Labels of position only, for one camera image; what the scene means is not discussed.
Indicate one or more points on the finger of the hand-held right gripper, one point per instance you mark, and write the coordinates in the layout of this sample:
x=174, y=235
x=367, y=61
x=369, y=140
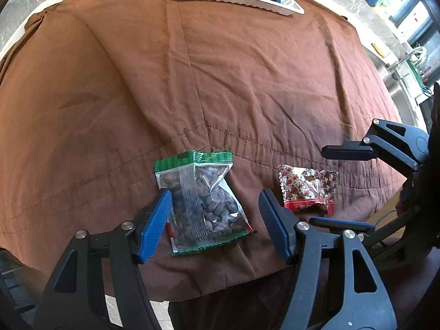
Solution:
x=347, y=151
x=343, y=222

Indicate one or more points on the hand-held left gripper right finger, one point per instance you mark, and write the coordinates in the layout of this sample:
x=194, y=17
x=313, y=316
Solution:
x=275, y=227

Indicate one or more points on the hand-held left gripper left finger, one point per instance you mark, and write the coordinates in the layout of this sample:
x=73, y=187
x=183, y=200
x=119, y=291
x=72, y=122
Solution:
x=154, y=227

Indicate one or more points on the red white patterned candy packet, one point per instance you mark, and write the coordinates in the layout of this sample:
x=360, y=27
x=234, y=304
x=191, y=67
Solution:
x=306, y=185

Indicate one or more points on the green-edged clear bean packet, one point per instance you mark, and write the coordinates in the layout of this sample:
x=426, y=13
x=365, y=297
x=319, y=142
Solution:
x=206, y=206

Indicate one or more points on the steel sink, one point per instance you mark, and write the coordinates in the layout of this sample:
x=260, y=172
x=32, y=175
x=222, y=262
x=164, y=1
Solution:
x=398, y=89

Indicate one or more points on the yellow sponge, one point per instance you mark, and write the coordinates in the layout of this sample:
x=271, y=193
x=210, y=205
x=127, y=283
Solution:
x=378, y=48

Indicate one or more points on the chrome faucet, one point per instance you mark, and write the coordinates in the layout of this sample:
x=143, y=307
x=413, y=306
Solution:
x=412, y=55

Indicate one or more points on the brown tablecloth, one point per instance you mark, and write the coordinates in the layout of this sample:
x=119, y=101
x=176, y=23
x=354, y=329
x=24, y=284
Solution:
x=172, y=75

